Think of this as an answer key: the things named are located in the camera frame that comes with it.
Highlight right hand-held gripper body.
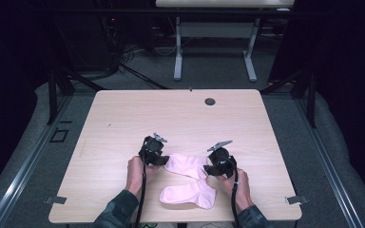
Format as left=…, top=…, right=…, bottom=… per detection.
left=206, top=140, right=239, bottom=179

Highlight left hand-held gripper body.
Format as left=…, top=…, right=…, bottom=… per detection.
left=138, top=132, right=169, bottom=167

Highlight pink sock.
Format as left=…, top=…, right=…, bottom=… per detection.
left=159, top=180, right=218, bottom=211
left=163, top=153, right=209, bottom=181

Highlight person's left hand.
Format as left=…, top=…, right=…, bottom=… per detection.
left=125, top=155, right=162, bottom=198

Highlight person's right hand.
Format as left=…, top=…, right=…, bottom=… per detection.
left=204, top=167, right=255, bottom=215

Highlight white desk with grey legs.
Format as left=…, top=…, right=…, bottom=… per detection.
left=155, top=0, right=296, bottom=83

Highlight dark curtain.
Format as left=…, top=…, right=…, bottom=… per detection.
left=310, top=0, right=365, bottom=195
left=0, top=0, right=55, bottom=200

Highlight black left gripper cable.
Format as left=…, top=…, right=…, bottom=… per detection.
left=134, top=139, right=149, bottom=228

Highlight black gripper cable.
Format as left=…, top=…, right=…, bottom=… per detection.
left=134, top=139, right=149, bottom=228
left=229, top=158, right=241, bottom=228

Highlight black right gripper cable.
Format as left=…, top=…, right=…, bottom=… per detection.
left=229, top=158, right=241, bottom=228

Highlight black floor cables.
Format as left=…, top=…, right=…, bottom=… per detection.
left=100, top=15, right=172, bottom=91

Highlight grey metal table bracket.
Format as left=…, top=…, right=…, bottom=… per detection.
left=44, top=196, right=68, bottom=206
left=284, top=195, right=310, bottom=205

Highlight aluminium floor rail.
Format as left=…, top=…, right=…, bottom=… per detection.
left=294, top=97, right=365, bottom=228
left=0, top=94, right=74, bottom=228

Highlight black metal frame post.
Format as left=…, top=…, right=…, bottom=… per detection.
left=47, top=66, right=108, bottom=126
left=259, top=66, right=318, bottom=129

